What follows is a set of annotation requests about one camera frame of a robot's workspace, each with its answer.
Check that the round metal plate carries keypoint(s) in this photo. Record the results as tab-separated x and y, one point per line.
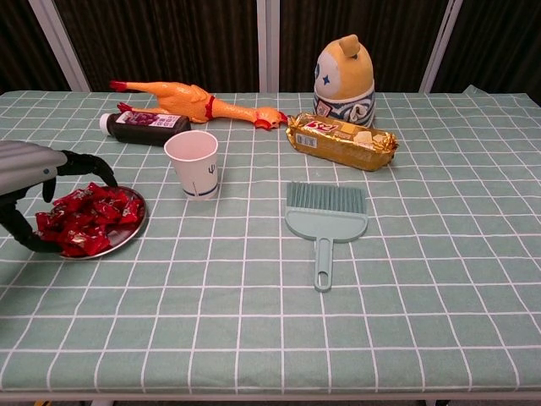
127	234

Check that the pile of red candies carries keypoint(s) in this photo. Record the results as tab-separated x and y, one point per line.
93	220

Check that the dark juice bottle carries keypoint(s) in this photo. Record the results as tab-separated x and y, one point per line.
143	129

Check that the orange rubber chicken toy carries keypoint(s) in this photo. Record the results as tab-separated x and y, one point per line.
181	99

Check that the green checked tablecloth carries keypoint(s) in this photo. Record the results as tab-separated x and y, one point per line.
253	317

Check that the gold biscuit package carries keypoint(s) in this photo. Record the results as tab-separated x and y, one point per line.
338	146

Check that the white paper cup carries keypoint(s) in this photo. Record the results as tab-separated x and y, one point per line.
198	173

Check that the green hand brush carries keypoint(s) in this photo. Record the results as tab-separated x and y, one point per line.
325	224

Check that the dark brown partition panel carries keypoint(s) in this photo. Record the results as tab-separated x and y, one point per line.
169	38
21	46
498	46
401	38

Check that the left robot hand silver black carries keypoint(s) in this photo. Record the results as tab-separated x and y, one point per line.
25	167

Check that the white partition post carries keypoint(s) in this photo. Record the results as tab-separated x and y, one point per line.
268	46
441	46
59	46

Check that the yellow plush hamster toy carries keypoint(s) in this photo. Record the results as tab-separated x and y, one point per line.
346	80

